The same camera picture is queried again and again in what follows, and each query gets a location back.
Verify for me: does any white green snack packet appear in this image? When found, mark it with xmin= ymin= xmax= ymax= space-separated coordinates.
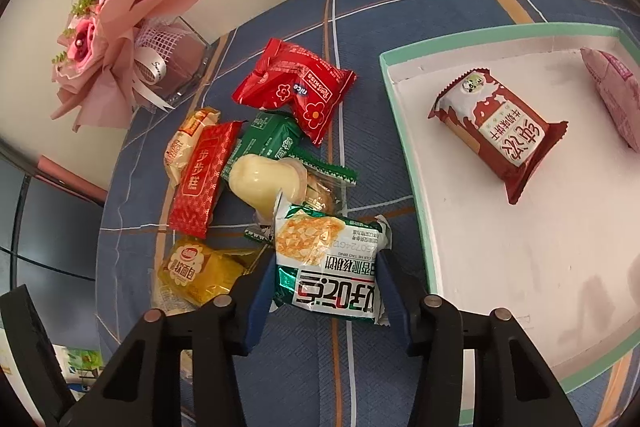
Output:
xmin=270 ymin=192 xmax=393 ymax=325

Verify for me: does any pink flower bouquet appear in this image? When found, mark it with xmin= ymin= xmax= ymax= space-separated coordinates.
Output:
xmin=49 ymin=0 xmax=207 ymax=132

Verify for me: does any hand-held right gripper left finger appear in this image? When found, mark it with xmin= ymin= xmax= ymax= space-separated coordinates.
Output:
xmin=57 ymin=264 xmax=278 ymax=427

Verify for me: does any beige orange snack packet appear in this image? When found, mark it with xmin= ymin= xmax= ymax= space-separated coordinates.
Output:
xmin=164 ymin=107 xmax=222 ymax=188

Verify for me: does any colourful paper pack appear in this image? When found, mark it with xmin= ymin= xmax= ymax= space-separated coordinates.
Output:
xmin=50 ymin=344 xmax=106 ymax=403

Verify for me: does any yellow bread packet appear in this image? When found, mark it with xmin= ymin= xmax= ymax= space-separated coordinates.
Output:
xmin=150 ymin=234 xmax=268 ymax=313

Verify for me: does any clear green-edged cookie packet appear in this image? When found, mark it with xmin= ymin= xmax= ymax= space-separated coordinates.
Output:
xmin=243 ymin=144 xmax=358 ymax=248

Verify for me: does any dark grey cabinet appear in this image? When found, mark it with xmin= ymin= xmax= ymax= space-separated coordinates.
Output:
xmin=0 ymin=139 xmax=103 ymax=293

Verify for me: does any pink snack packet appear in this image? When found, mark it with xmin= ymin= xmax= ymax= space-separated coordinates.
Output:
xmin=580 ymin=48 xmax=640 ymax=152

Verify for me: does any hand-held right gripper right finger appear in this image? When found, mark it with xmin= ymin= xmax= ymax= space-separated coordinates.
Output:
xmin=375 ymin=249 xmax=583 ymax=427

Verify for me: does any red flower print snack packet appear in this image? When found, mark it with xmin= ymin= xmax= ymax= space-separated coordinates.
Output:
xmin=231 ymin=38 xmax=358 ymax=148

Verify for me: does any narrow red gold snack packet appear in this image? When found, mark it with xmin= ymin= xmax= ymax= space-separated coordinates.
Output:
xmin=168 ymin=121 xmax=246 ymax=240

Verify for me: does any black textured object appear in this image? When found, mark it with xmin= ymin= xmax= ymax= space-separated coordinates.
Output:
xmin=0 ymin=285 xmax=76 ymax=427

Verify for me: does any pale yellow jelly cup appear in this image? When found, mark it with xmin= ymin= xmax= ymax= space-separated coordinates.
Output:
xmin=227 ymin=153 xmax=308 ymax=210

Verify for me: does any white box with green rim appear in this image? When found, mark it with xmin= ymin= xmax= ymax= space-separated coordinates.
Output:
xmin=378 ymin=22 xmax=640 ymax=427

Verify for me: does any clear glass vase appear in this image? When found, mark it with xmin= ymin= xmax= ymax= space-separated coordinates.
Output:
xmin=132 ymin=17 xmax=208 ymax=108

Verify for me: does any brown white snack packet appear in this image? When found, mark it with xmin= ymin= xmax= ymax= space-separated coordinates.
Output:
xmin=427 ymin=68 xmax=569 ymax=206

